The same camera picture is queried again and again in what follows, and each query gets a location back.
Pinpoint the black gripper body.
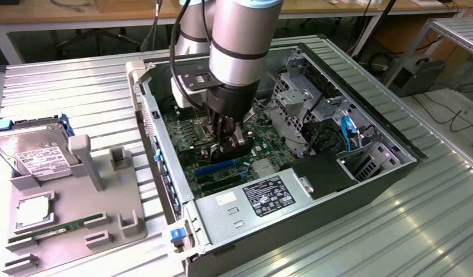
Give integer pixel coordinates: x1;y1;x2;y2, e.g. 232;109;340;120
205;80;261;121

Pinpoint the cpu socket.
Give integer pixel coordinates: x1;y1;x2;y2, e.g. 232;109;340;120
197;119;217;141

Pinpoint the blue expansion slot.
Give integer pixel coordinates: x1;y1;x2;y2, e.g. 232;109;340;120
194;160;238;177

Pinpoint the silver disk bay cage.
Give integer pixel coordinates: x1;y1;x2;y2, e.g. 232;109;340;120
266;72;326;158

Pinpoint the silver chipset heat sink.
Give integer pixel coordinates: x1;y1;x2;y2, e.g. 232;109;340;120
252;160;281;177

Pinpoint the green motherboard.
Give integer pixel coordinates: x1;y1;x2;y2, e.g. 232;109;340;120
160;98;296;200

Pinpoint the silver power supply unit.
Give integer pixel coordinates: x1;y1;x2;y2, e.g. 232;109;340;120
193;169;320;249

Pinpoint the black plastic fan shroud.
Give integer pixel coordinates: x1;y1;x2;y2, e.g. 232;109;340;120
292;152;361;200

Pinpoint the open black pc case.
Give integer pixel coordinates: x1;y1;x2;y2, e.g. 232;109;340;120
125;34;429;277

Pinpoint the black chair base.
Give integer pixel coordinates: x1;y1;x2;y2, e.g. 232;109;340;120
54;26;142;54

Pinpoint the wooden desk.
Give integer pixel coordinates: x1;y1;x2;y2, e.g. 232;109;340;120
0;0;473;66

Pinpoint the black box under desk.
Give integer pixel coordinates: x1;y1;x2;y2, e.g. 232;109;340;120
391;57;447;98

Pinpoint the green ram stick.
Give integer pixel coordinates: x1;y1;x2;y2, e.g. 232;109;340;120
7;215;108;242

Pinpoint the silver cpu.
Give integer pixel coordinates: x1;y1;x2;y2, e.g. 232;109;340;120
17;197;55;226

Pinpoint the grey parts rack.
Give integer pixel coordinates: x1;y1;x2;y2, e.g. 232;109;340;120
2;134;150;275

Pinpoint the metal slat side table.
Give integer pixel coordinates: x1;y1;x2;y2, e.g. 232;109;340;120
383;17;473;87

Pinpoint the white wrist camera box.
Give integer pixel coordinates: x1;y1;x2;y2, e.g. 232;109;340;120
170;72;225;110

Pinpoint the blue sata wire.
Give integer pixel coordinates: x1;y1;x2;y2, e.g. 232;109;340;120
340;115;359;152

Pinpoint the grey hanging cable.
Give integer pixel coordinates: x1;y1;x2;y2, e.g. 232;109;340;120
142;0;164;52

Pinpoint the hard disk with blue bracket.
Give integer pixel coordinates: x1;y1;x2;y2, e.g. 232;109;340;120
0;115;76;182

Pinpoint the black floor cable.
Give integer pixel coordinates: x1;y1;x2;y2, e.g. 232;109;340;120
412;91;473;134

